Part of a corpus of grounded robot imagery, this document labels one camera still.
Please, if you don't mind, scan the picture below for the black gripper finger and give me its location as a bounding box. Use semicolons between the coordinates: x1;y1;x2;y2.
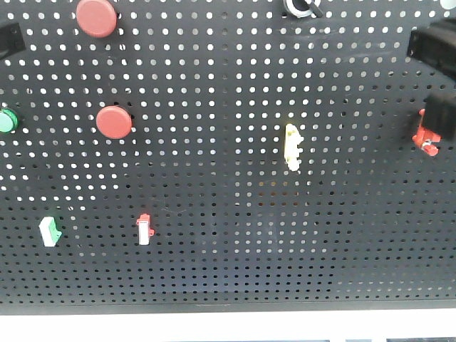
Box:
0;23;26;60
422;93;455;140
407;18;455;81

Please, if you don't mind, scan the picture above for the red toggle switch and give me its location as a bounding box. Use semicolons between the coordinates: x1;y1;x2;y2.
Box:
412;108;441;157

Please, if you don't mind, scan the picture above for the green round button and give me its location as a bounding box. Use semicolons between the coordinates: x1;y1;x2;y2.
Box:
0;108;19;133

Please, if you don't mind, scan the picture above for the upper red round button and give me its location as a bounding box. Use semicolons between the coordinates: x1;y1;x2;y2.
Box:
76;0;117;38

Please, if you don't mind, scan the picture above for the red round button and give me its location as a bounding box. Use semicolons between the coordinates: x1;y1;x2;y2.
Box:
95;105;133;139
76;0;117;38

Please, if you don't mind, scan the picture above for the lower red round button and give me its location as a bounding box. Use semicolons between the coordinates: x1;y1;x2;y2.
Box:
95;105;133;139

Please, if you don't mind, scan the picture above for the black perforated pegboard panel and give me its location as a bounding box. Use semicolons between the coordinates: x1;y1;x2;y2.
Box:
1;1;455;314

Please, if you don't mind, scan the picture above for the white standing desk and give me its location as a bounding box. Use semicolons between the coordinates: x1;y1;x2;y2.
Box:
1;309;455;341

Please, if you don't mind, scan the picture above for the black rotary selector switch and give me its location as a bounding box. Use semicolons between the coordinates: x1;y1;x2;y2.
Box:
283;0;324;19

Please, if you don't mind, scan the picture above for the yellow toggle switch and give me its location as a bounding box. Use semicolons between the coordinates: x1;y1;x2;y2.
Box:
284;123;304;172

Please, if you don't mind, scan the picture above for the white green rocker switch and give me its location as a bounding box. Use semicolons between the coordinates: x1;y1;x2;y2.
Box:
38;217;62;247

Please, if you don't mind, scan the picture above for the white red rocker switch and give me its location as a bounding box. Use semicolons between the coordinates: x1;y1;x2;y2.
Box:
136;214;155;246

